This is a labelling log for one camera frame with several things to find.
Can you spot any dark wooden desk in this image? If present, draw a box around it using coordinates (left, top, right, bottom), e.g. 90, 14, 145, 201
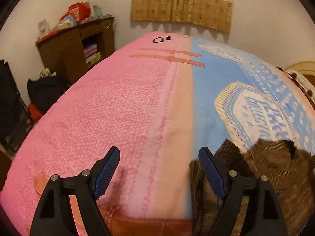
36, 16, 115, 85

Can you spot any brown knitted sweater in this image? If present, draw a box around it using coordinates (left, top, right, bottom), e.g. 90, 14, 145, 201
189, 139, 314, 235

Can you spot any cream round wooden headboard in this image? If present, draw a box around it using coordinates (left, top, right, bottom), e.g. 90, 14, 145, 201
285, 61, 315, 76

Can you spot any white card on desk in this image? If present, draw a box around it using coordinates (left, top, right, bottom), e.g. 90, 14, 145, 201
38, 19, 49, 38

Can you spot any colourful patterned bed sheet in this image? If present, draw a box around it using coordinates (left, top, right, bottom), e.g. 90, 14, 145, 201
1, 32, 314, 235

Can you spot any red gift bag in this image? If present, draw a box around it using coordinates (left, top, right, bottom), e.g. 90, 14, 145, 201
68, 2, 91, 22

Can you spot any black bag on floor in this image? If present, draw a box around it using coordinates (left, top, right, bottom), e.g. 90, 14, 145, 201
27, 76, 69, 114

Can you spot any beige window curtain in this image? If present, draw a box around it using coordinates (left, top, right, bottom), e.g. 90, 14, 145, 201
130, 0, 234, 33

